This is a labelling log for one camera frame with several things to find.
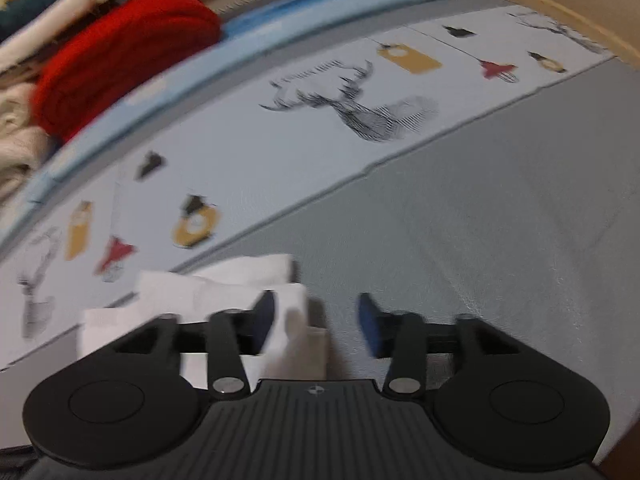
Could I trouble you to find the grey printed bed sheet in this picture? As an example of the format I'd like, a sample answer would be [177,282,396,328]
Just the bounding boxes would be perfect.
[0,0,640,461]

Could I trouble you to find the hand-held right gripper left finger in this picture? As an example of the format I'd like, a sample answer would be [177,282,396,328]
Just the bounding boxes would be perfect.
[112,290,276,401]

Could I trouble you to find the red folded blanket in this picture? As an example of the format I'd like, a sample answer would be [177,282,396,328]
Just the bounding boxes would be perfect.
[32,0,222,145]

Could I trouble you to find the white t-shirt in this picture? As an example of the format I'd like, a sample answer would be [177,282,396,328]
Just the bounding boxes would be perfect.
[77,254,329,391]

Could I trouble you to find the cream folded blanket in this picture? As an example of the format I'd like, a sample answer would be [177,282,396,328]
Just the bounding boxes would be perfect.
[0,82,57,202]

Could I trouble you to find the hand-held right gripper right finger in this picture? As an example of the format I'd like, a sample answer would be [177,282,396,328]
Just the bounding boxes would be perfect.
[357,292,531,401]

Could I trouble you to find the light blue blanket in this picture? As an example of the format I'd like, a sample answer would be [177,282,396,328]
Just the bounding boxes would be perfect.
[0,0,489,247]

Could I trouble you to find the wooden bed frame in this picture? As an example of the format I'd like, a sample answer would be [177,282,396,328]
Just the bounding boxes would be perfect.
[480,0,640,69]

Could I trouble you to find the white folded sheet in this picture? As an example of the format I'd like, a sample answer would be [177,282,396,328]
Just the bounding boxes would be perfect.
[0,0,132,74]

